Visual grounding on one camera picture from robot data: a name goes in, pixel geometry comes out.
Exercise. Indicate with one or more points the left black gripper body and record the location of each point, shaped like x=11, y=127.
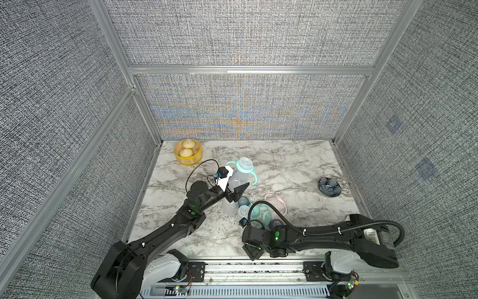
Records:
x=217, y=196

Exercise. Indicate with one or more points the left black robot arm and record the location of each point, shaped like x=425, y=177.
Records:
x=127, y=269

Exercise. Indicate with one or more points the upper beige bun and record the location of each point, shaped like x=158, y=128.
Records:
x=188, y=143

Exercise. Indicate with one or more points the aluminium front rail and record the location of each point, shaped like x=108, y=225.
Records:
x=234, y=271

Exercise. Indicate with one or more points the yellow steamer basket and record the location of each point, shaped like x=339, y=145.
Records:
x=198, y=154

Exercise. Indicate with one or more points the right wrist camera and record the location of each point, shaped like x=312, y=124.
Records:
x=244, y=222

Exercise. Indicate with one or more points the beige bun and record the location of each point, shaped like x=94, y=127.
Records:
x=188, y=143
x=186, y=153

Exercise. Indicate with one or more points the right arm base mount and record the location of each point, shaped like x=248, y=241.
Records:
x=321, y=272

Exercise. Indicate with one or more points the mint bottle cap middle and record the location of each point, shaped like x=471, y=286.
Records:
x=255, y=212

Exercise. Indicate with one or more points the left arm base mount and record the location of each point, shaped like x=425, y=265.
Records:
x=195, y=272

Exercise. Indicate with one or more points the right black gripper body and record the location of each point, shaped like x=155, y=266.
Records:
x=253, y=253

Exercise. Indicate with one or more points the clear bottle front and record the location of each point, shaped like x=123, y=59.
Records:
x=243, y=212

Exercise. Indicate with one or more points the dark blue flower dish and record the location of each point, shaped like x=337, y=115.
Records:
x=329, y=187

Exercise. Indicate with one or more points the clear baby bottle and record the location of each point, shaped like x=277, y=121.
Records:
x=243, y=170

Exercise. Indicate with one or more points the lower beige bun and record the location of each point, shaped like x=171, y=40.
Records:
x=186, y=153

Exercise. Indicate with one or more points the clear bottle left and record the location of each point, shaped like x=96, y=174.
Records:
x=230, y=208

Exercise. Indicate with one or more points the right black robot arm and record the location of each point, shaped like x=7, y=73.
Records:
x=373, y=241

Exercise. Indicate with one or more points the purple nipple collar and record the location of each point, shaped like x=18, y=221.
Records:
x=274, y=223

